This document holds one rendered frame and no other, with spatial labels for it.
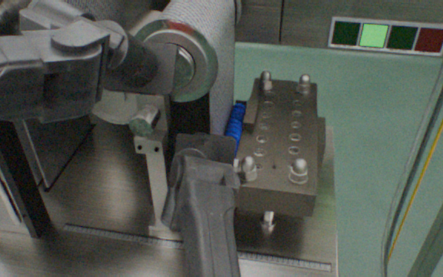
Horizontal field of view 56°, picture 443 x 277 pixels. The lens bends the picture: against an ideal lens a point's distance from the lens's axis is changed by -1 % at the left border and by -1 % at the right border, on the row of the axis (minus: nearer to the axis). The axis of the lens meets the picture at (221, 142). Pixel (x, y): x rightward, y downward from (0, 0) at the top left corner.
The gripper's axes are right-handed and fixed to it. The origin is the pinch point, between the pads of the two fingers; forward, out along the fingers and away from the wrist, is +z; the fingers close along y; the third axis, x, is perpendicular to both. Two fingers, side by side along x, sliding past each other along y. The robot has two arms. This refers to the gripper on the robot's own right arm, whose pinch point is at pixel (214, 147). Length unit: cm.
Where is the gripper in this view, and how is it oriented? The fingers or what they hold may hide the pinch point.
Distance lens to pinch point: 79.8
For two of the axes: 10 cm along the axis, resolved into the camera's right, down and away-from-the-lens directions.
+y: 9.8, 1.1, -1.4
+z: 1.6, -1.4, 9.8
